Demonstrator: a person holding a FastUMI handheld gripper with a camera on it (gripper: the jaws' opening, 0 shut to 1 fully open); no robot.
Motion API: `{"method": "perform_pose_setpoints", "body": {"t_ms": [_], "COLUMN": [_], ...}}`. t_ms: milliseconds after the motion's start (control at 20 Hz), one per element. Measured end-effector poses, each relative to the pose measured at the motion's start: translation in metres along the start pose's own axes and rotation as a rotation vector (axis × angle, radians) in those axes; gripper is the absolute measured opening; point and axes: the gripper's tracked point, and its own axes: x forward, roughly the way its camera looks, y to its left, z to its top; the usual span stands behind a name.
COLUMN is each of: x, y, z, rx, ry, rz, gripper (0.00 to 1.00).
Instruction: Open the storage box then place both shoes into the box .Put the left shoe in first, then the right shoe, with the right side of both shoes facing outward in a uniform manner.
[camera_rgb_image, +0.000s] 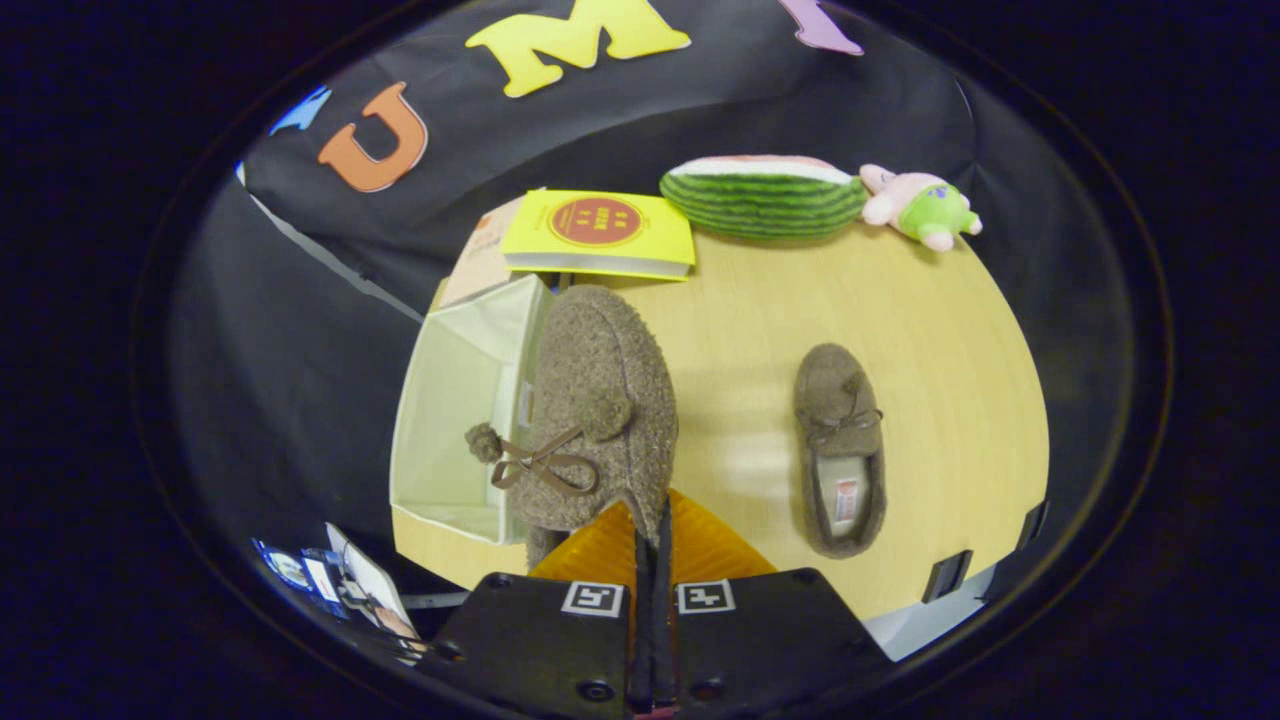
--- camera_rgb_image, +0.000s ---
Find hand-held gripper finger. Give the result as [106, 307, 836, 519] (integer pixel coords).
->
[655, 490, 896, 716]
[425, 500, 656, 716]

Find brown fuzzy shoe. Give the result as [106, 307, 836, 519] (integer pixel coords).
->
[793, 343, 888, 559]
[465, 284, 680, 571]

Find pale green fabric storage box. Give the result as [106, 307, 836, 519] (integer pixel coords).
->
[388, 273, 556, 546]

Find white card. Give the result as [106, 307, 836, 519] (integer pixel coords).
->
[325, 522, 426, 661]

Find yellow book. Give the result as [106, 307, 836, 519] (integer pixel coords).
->
[500, 189, 697, 282]

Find beige book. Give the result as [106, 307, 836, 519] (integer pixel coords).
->
[440, 195, 531, 309]

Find watermelon slice plush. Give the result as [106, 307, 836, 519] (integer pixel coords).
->
[659, 154, 869, 241]

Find pink and green plush toy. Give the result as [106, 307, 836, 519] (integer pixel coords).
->
[860, 163, 984, 253]

